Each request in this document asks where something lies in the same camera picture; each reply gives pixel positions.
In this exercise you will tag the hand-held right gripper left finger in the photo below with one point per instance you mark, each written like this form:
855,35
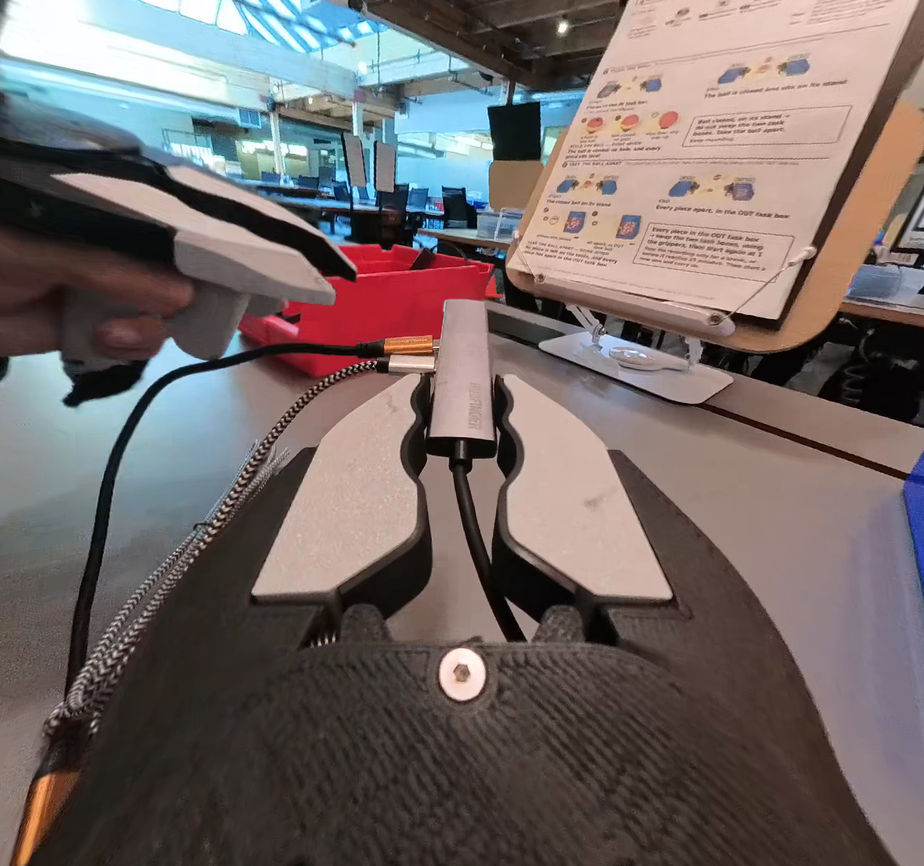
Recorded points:
339,490

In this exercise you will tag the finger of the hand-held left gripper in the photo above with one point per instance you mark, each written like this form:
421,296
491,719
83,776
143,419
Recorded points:
238,259
238,198

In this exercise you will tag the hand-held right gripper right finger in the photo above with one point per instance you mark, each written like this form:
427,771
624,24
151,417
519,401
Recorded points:
577,490

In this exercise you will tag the red plastic bin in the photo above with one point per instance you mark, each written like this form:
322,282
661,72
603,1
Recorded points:
404,288

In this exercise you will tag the person's left hand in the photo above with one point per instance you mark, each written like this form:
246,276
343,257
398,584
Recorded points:
72,281

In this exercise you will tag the portrait display panel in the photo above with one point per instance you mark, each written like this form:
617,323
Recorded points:
354,158
384,165

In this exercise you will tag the white stand base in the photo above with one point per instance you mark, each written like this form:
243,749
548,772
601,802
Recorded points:
678,382

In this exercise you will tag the black office chair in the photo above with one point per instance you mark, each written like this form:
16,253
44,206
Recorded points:
457,207

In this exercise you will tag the light wooden table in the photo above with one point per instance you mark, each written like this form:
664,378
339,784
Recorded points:
462,236

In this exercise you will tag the clear plastic box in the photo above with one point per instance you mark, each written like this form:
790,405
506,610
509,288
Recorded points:
499,223

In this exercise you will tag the tan cardboard panel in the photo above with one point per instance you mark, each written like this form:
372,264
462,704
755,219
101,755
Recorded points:
514,184

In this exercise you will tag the black hanging screen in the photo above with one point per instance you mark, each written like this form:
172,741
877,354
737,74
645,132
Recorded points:
514,131

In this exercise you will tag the blue plastic bin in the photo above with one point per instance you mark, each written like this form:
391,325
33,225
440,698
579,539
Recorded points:
917,476

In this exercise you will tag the instruction sheet on stand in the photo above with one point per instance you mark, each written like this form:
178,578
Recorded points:
866,230

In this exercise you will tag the printed instruction sheet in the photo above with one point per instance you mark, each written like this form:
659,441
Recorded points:
722,86

